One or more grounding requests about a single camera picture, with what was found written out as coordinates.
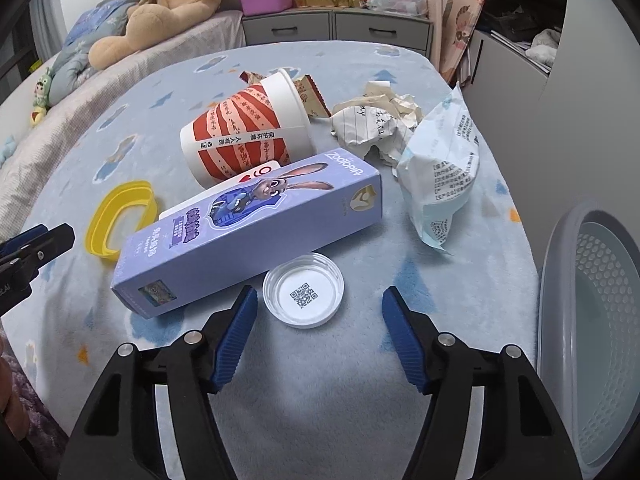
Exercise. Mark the crumpled paper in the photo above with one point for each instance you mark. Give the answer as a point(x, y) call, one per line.
point(370, 125)

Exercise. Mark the green doll plush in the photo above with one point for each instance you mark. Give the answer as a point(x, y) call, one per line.
point(42, 92)

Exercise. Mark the purple cartoon carton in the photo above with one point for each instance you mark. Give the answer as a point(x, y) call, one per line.
point(225, 250)

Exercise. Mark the grey drawer cabinet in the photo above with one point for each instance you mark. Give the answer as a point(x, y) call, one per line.
point(300, 30)

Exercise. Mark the grey bed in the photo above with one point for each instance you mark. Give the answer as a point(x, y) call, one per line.
point(60, 145)

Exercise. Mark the floral printed board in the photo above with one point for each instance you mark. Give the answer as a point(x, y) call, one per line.
point(460, 35)

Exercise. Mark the beige teddy bear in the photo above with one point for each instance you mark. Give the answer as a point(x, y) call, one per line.
point(165, 15)

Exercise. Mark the white plastic lid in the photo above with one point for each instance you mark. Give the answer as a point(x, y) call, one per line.
point(280, 280)

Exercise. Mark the light blue printed mat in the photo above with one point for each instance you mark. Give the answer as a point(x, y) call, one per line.
point(350, 400)

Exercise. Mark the playing card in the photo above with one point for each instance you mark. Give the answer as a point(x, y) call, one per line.
point(262, 169)

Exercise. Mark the white cloth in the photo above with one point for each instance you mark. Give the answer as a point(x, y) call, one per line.
point(545, 45)

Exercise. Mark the light blue plastic wrapper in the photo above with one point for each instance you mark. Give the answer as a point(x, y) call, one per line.
point(440, 170)

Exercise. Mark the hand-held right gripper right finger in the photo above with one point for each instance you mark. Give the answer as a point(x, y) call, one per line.
point(400, 330)

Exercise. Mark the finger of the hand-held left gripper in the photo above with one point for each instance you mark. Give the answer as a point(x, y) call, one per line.
point(22, 238)
point(52, 241)

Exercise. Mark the blue printed quilt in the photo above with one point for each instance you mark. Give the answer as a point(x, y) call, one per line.
point(85, 45)

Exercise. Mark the red striped paper cup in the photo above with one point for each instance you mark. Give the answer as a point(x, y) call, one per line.
point(240, 130)

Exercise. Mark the dark bag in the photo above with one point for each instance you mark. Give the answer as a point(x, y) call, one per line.
point(505, 25)

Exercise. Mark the dark patterned cloth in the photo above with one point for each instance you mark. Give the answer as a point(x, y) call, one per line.
point(30, 410)

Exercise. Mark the white cabinet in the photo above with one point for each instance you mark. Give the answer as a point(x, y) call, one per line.
point(505, 75)

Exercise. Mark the red beige snack wrapper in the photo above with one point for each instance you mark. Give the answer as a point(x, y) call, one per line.
point(312, 97)

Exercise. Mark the pink board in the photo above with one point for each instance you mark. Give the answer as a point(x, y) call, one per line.
point(430, 15)

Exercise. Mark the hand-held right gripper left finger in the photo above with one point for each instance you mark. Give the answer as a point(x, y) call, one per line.
point(235, 330)

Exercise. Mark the grey perforated plastic basket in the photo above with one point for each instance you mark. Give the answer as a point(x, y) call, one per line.
point(600, 310)

